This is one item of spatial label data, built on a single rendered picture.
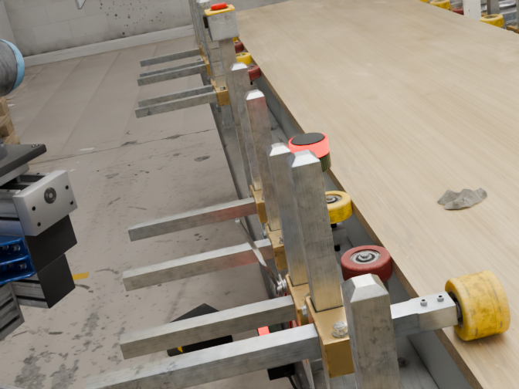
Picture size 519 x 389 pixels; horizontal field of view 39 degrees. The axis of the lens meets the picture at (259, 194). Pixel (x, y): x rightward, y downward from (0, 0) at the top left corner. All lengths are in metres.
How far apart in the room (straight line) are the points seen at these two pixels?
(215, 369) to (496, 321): 0.35
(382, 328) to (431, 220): 0.64
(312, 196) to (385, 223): 0.44
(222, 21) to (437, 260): 0.89
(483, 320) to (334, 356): 0.19
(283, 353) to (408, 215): 0.48
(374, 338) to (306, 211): 0.25
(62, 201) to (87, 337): 1.42
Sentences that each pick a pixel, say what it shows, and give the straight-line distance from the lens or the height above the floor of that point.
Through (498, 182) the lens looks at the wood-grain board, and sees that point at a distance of 1.41.
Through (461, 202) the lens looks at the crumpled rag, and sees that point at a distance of 1.32.
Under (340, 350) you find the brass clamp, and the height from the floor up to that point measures 0.96.
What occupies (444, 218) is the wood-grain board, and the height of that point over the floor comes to 0.90.
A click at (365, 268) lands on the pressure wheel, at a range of 1.15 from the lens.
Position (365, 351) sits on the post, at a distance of 0.68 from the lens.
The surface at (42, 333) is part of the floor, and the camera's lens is 3.12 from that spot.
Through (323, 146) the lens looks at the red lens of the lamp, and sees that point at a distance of 1.11.
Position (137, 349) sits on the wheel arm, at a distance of 1.19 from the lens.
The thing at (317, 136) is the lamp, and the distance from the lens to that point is 1.13.
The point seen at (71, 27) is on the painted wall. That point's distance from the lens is 9.26.
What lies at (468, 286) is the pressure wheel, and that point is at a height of 0.98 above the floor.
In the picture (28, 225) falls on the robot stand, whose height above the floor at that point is 0.93.
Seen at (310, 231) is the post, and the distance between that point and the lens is 0.89.
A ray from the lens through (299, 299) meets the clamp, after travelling 1.17.
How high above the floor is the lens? 1.47
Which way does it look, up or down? 22 degrees down
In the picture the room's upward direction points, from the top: 11 degrees counter-clockwise
